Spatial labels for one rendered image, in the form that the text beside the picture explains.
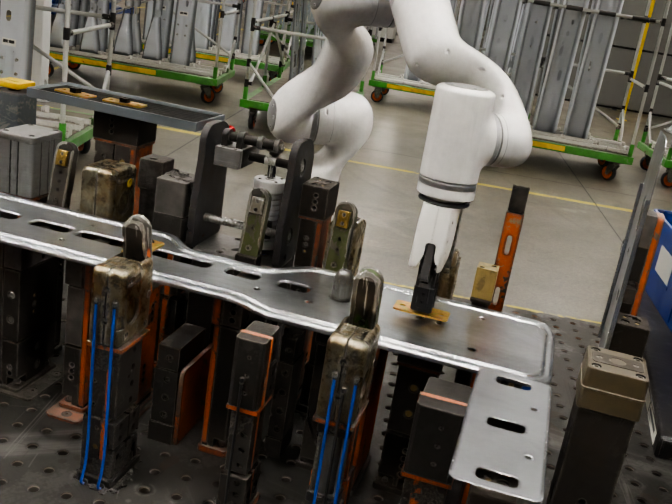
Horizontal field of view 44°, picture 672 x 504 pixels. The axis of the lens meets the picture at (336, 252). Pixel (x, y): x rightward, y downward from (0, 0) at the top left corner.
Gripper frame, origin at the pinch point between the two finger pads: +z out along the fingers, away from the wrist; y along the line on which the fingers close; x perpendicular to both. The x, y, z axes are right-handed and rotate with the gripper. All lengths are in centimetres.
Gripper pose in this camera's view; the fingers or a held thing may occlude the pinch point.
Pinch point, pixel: (424, 295)
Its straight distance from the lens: 126.5
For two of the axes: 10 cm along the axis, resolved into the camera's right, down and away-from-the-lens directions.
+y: -2.7, 2.7, -9.3
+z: -1.5, 9.4, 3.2
